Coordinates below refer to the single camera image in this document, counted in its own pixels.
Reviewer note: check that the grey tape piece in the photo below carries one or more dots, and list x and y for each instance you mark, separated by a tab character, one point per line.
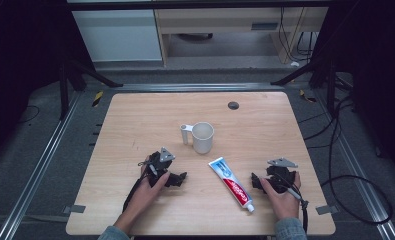
75	209
326	209

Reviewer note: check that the person's right hand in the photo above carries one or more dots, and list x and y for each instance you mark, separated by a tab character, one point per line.
283	203

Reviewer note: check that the black metal stand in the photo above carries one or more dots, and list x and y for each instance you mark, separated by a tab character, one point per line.
330	86
64	90

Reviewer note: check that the person's left hand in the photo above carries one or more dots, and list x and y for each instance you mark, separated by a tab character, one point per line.
145	196

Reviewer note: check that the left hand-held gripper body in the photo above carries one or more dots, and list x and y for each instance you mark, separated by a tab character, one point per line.
159	164

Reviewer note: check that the white red blue toothpaste tube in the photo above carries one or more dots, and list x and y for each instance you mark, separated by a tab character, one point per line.
233	185

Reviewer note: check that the small white floor object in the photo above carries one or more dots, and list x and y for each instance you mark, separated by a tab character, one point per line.
295	64

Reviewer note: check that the yellow black tape strip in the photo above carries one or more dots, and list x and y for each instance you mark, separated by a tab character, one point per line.
97	98
306	96

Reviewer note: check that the white cabinet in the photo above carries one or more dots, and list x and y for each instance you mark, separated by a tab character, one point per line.
118	36

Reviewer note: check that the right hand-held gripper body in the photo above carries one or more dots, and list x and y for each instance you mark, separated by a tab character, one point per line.
280	172

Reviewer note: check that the metal floor rail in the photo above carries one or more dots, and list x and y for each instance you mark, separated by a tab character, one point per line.
358	176
35	176

